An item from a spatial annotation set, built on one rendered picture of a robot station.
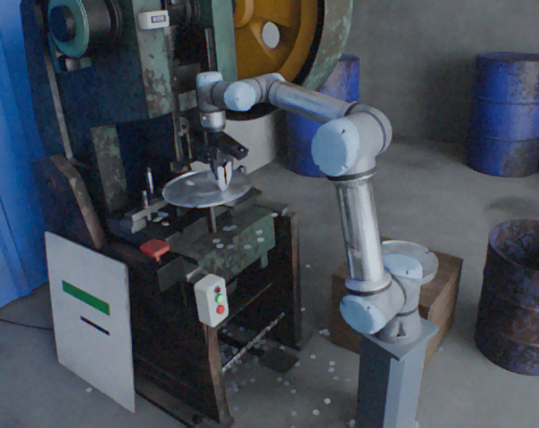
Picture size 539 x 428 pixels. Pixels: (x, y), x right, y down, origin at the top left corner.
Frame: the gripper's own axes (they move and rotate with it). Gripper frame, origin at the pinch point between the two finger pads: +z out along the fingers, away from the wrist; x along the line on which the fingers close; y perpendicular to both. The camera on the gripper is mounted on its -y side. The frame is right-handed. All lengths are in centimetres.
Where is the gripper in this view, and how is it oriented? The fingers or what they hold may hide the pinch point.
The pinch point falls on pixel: (225, 187)
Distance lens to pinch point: 145.9
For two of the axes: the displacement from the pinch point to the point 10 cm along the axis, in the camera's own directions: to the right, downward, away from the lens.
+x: -5.8, 3.9, -7.2
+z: 0.6, 9.0, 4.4
